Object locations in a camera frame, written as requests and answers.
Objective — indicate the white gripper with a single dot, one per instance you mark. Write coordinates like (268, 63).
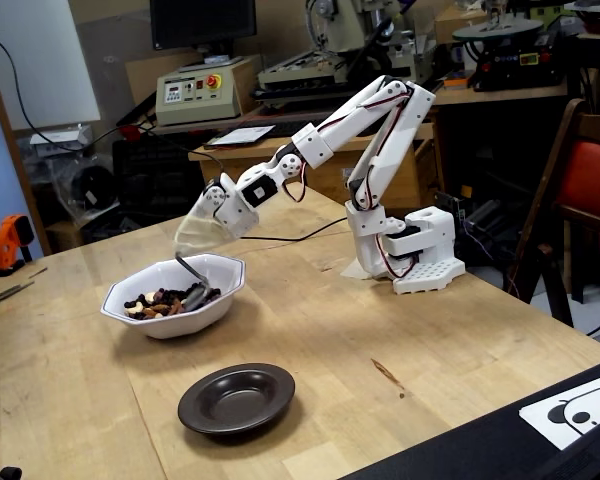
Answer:
(228, 216)

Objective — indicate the plain cardboard box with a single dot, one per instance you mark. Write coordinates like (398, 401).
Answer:
(455, 25)

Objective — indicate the clear plastic bag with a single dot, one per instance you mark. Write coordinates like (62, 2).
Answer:
(90, 190)

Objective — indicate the orange black handheld tool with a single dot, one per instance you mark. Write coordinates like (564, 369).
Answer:
(7, 240)

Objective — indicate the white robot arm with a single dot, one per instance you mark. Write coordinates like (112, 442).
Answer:
(395, 135)

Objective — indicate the brown round plate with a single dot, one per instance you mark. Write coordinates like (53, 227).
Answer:
(235, 400)

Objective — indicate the silver metal spoon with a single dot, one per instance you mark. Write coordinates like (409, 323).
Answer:
(197, 297)

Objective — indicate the white octagonal bowl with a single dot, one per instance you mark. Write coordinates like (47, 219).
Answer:
(170, 325)

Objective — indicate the black scroll saw machine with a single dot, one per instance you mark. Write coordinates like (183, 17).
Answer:
(510, 65)

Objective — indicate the wooden chair red cushion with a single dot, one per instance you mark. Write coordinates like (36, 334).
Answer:
(590, 180)

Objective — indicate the white paper sheet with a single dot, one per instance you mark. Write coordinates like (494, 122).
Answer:
(242, 135)

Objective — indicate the wooden workbench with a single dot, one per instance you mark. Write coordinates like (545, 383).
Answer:
(325, 185)

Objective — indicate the wooden shelf board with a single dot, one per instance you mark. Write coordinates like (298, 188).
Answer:
(500, 96)

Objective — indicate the white panda sticker sheet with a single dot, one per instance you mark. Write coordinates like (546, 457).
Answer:
(570, 415)

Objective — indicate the beige control box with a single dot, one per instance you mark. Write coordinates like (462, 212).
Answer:
(200, 107)

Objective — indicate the small red object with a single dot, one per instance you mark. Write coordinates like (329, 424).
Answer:
(129, 132)

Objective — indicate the white board panel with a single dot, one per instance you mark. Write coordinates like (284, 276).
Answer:
(40, 60)

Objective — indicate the white flat box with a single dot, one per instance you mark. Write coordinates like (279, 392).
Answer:
(60, 137)

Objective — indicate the black keyboard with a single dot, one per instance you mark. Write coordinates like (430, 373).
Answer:
(285, 128)

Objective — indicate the mixed nuts and dried fruit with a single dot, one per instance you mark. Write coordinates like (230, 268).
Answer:
(150, 305)

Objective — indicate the beige milling machine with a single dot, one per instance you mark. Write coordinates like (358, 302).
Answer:
(340, 30)

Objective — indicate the black computer monitor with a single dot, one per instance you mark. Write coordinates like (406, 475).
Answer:
(202, 22)

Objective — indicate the black rounded knob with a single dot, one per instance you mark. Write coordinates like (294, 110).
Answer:
(7, 474)

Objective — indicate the wooden easel post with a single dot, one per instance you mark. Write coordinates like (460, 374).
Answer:
(15, 165)

